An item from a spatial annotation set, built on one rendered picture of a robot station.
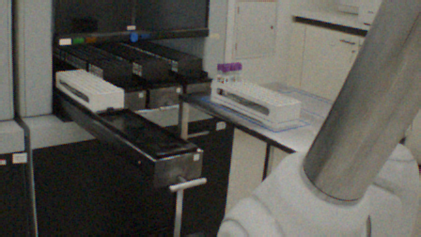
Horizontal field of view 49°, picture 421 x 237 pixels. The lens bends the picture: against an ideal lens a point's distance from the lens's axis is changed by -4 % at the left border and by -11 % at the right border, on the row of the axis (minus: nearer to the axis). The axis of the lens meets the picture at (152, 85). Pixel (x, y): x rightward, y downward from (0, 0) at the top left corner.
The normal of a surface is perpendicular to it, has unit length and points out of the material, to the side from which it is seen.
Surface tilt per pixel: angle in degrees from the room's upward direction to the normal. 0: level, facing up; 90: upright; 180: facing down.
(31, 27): 90
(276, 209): 78
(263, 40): 90
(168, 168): 90
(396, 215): 84
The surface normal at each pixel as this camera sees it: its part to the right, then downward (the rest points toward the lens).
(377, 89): -0.70, 0.29
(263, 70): 0.54, 0.24
